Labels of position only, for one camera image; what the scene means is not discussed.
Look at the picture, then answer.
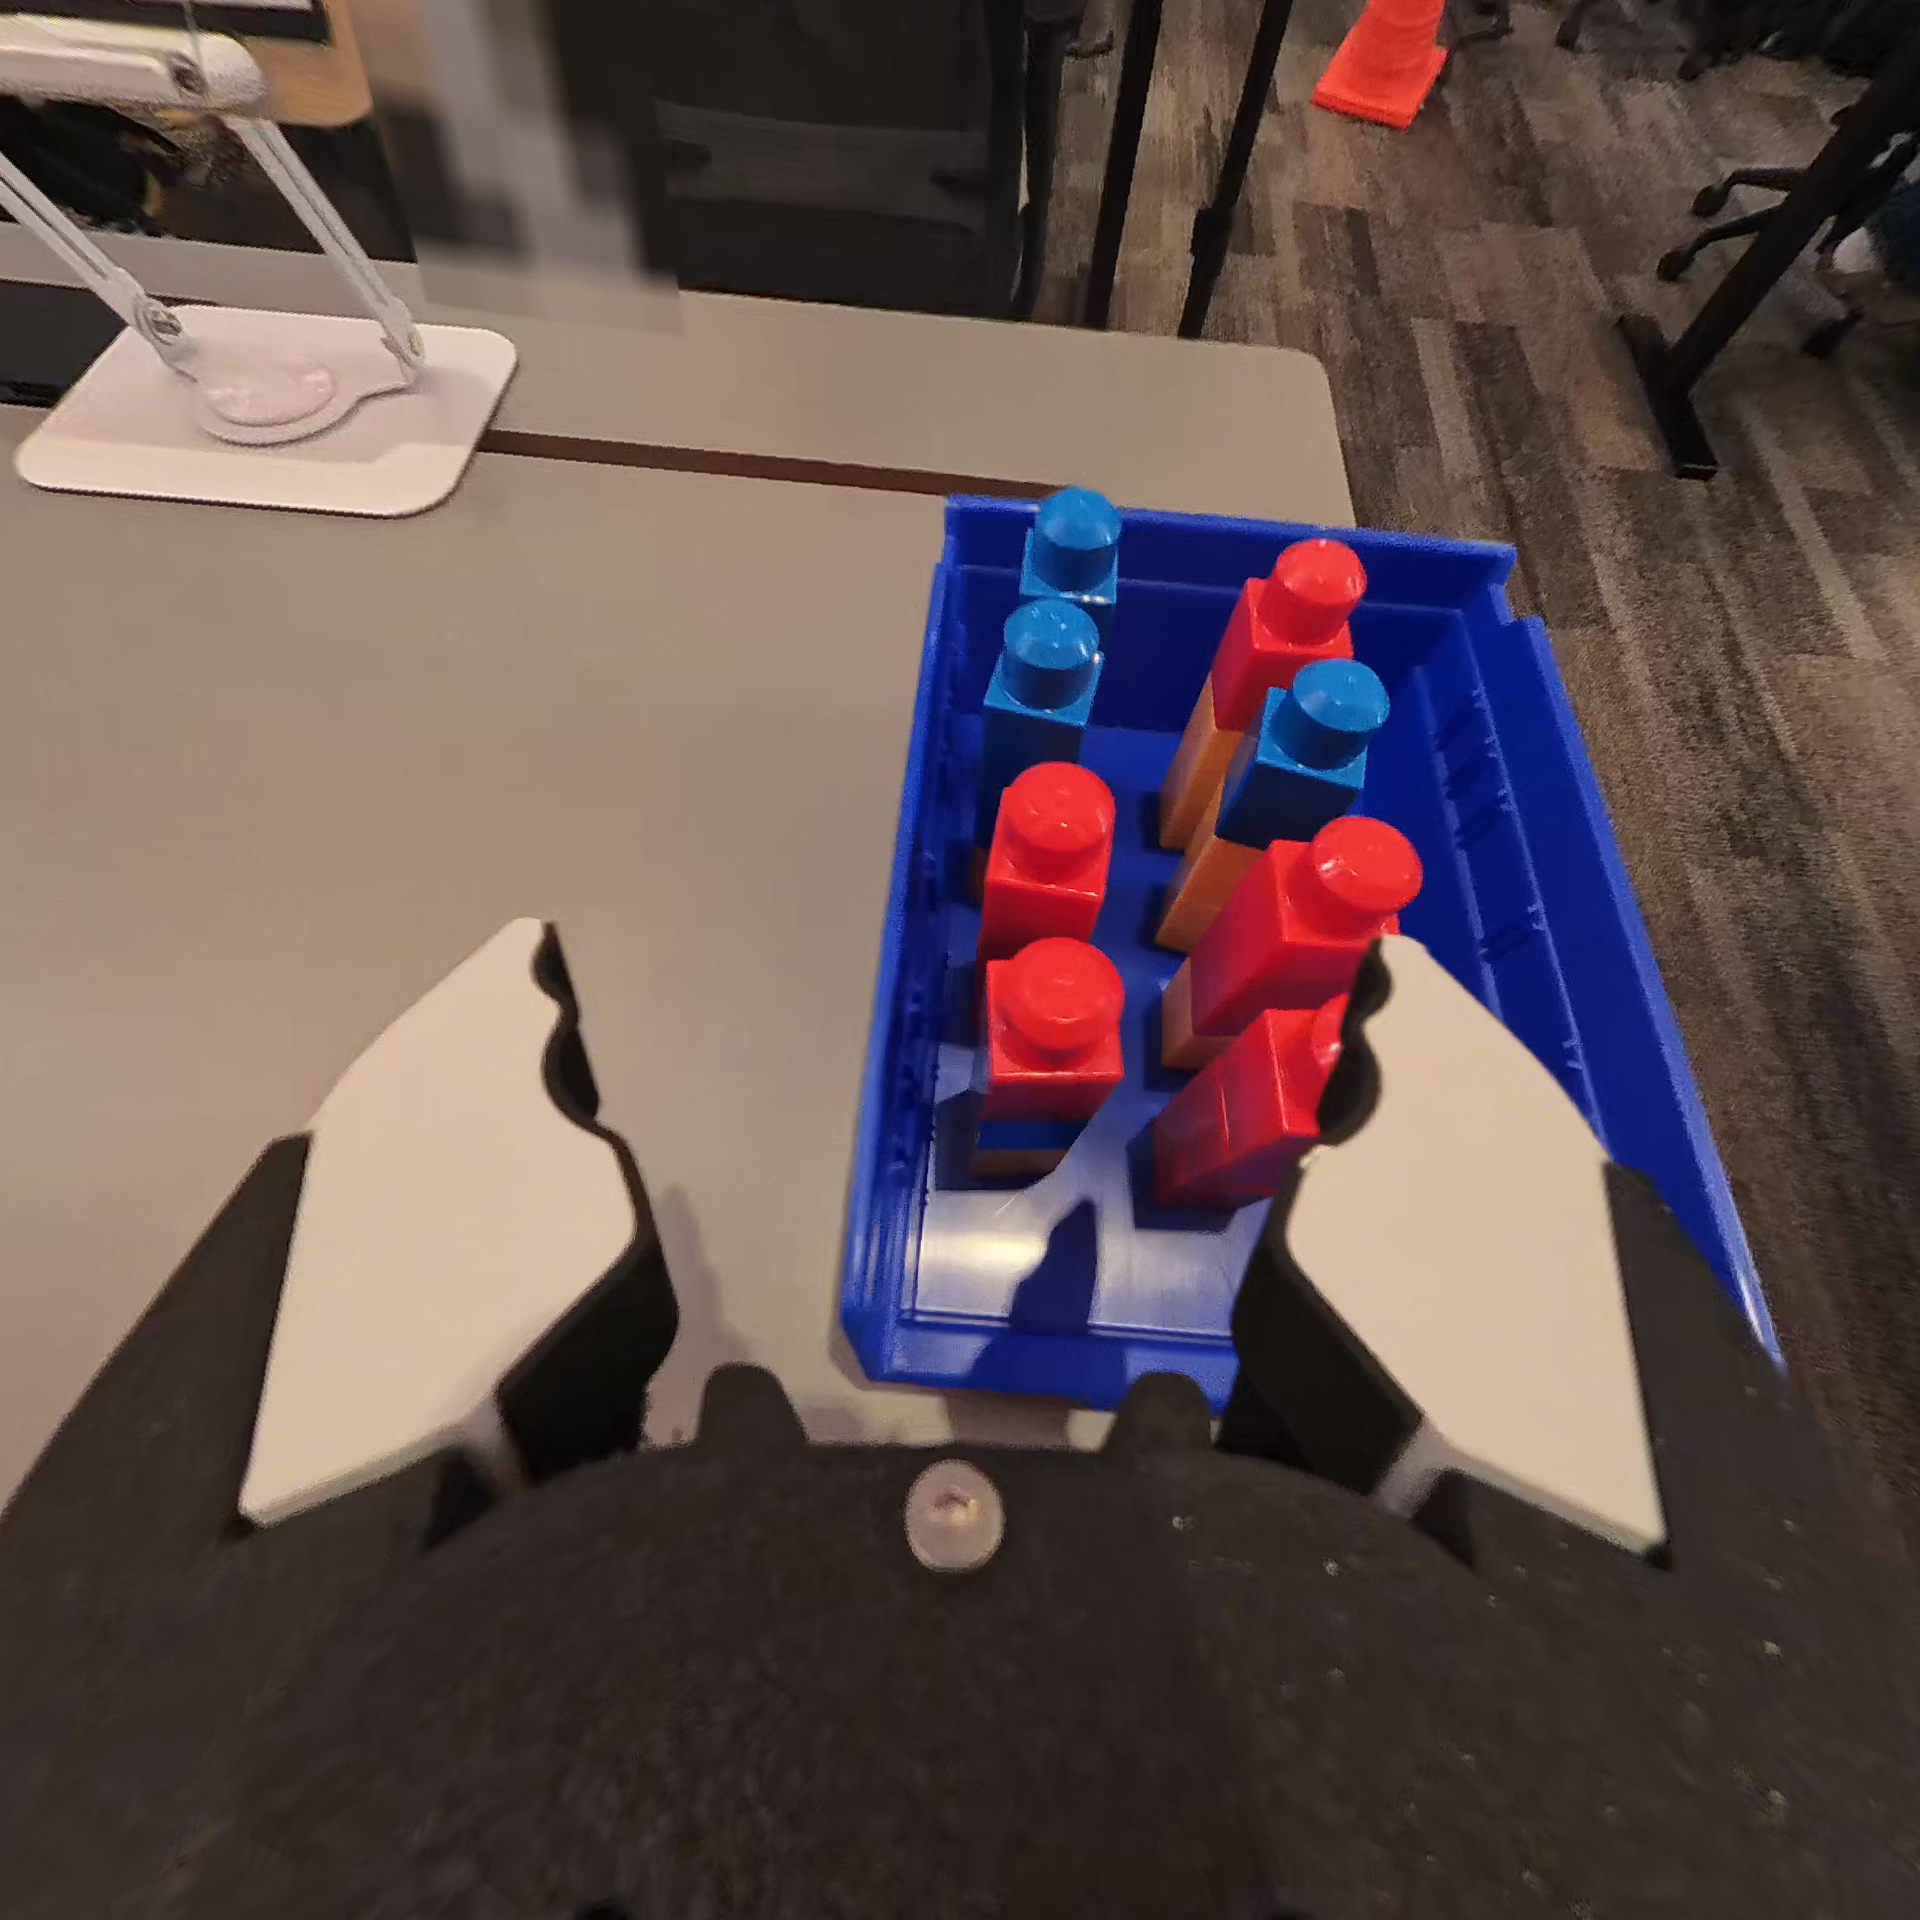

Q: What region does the orange traffic cone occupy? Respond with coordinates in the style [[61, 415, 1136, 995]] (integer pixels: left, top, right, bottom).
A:
[[1312, 0, 1453, 129]]

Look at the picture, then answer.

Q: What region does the black office chair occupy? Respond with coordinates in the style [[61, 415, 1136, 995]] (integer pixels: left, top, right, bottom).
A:
[[644, 0, 1038, 319]]

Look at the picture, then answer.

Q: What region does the blue plastic bin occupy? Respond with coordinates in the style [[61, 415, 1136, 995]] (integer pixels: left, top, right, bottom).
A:
[[837, 493, 1788, 1412]]

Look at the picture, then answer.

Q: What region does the cluster of block towers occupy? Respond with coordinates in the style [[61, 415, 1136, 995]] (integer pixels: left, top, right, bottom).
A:
[[967, 482, 1428, 1210]]

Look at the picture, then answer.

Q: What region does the black desk frame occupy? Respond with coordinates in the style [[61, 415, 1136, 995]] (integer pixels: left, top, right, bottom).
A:
[[1616, 59, 1920, 482]]

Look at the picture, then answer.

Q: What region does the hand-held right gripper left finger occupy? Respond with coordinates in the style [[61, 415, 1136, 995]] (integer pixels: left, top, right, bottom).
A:
[[237, 918, 680, 1529]]

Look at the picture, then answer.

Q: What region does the black tripod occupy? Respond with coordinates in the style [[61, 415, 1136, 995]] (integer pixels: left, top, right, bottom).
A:
[[1013, 0, 1296, 339]]

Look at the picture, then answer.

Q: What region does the white document holder stand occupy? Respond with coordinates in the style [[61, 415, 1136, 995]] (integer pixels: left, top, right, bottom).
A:
[[0, 29, 521, 519]]

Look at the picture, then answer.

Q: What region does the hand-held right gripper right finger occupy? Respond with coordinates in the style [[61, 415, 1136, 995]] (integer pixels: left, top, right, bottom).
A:
[[1219, 932, 1672, 1553]]

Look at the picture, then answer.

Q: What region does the office chair base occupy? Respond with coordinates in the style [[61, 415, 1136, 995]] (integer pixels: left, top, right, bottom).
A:
[[1657, 149, 1900, 362]]

